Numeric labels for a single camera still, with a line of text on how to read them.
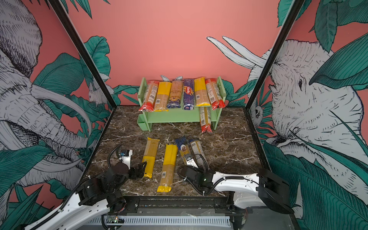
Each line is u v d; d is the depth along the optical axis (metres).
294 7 0.69
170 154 0.91
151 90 0.88
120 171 0.53
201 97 0.84
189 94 0.84
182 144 0.90
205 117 0.93
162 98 0.84
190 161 0.72
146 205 0.75
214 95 0.84
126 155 0.64
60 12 0.70
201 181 0.58
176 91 0.88
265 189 0.41
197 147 0.94
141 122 1.04
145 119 0.92
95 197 0.50
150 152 0.91
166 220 0.70
